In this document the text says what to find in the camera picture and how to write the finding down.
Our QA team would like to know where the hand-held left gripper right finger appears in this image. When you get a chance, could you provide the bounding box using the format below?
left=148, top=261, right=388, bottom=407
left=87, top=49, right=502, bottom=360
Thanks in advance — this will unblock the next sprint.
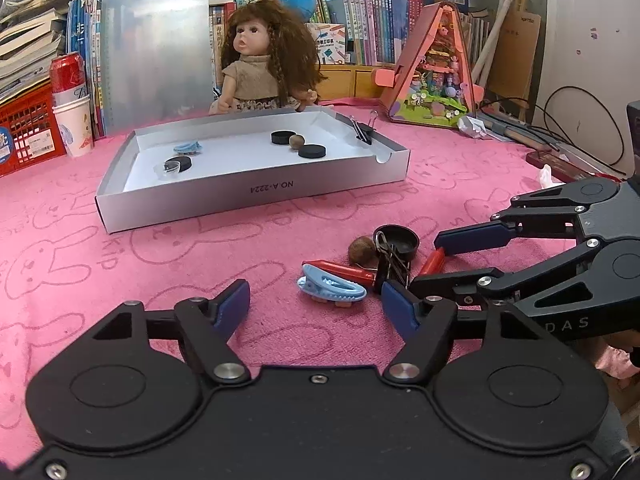
left=382, top=279, right=545, bottom=387

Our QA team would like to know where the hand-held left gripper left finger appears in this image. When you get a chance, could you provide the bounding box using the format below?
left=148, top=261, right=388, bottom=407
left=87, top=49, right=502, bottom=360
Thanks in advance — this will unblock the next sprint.
left=91, top=279, right=251, bottom=387

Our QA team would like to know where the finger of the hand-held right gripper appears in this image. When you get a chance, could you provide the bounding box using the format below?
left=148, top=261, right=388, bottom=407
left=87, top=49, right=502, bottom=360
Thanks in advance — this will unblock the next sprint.
left=409, top=239, right=610, bottom=311
left=434, top=180, right=585, bottom=258

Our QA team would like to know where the black binder clip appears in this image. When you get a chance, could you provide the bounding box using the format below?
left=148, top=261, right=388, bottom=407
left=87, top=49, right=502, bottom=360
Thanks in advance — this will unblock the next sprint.
left=350, top=109, right=381, bottom=146
left=372, top=230, right=413, bottom=286

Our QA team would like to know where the red crayon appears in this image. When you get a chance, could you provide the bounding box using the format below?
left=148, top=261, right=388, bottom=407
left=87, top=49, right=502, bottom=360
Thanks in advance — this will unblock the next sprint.
left=301, top=259, right=377, bottom=285
left=416, top=247, right=447, bottom=277

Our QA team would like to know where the black bottle cap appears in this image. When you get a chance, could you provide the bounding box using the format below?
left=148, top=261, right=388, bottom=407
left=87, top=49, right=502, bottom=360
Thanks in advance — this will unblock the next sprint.
left=374, top=225, right=420, bottom=262

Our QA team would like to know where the large blue hair clip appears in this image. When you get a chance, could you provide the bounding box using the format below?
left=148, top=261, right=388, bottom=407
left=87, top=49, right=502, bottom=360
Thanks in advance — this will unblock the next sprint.
left=296, top=264, right=368, bottom=307

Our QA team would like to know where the grey cardboard box tray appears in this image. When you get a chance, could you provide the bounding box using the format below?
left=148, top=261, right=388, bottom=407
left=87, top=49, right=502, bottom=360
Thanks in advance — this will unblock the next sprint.
left=95, top=106, right=411, bottom=235

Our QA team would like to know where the crumpled white paper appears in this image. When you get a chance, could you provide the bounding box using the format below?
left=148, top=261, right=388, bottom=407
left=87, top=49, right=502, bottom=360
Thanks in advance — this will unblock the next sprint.
left=459, top=115, right=488, bottom=139

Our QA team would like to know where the red flat case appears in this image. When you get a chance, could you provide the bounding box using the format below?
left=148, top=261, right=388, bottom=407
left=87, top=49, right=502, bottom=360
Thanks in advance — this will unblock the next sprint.
left=525, top=149, right=623, bottom=181

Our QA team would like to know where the pink bunny print blanket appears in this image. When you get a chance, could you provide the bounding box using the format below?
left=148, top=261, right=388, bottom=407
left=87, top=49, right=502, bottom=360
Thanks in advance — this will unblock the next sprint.
left=0, top=97, right=640, bottom=466

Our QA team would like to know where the pink toy house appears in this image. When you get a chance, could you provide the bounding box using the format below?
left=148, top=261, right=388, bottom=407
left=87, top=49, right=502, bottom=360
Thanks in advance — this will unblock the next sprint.
left=372, top=1, right=486, bottom=128

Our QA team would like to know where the brown cardboard sheet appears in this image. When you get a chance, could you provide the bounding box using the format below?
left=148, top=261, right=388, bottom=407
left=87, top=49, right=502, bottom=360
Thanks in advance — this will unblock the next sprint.
left=487, top=7, right=543, bottom=98

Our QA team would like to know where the wooden drawer box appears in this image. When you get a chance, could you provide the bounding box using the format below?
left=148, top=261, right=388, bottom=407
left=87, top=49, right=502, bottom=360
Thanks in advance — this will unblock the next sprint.
left=317, top=62, right=401, bottom=101

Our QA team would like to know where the white plastic pipe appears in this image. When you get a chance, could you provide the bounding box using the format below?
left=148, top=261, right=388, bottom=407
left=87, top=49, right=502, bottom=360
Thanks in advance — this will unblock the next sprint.
left=472, top=0, right=523, bottom=83

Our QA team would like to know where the brown-haired doll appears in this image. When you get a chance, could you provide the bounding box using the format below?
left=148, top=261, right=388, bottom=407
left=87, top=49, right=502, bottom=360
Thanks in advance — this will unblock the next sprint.
left=207, top=0, right=321, bottom=116

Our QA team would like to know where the white paper cup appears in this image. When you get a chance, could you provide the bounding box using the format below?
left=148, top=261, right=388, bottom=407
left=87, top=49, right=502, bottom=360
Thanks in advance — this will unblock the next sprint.
left=51, top=92, right=96, bottom=158

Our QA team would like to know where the row of colourful books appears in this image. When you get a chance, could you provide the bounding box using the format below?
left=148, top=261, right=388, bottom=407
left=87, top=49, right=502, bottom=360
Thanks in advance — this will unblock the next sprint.
left=207, top=0, right=496, bottom=68

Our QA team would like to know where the translucent plastic clipboard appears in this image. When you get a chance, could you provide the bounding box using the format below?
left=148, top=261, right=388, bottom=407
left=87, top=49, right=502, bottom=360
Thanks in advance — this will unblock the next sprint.
left=100, top=0, right=211, bottom=136

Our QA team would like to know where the red plastic basket with sticker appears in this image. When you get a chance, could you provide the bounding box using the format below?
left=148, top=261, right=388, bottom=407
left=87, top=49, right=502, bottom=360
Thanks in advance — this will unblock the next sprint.
left=0, top=82, right=68, bottom=178

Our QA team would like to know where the red beverage can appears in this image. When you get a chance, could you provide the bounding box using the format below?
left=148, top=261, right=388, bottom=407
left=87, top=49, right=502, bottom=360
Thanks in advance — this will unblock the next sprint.
left=49, top=51, right=91, bottom=108

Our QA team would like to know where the row of blue books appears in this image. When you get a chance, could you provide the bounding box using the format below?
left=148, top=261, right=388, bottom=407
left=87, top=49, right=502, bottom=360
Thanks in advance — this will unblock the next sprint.
left=65, top=0, right=108, bottom=138

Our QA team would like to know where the stack of worn books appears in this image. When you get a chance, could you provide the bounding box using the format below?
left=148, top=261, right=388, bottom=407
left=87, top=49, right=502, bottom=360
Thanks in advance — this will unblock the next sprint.
left=0, top=0, right=68, bottom=106

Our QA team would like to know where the black cable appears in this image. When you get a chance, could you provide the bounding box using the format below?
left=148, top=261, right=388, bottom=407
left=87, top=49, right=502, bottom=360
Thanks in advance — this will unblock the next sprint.
left=530, top=85, right=626, bottom=178

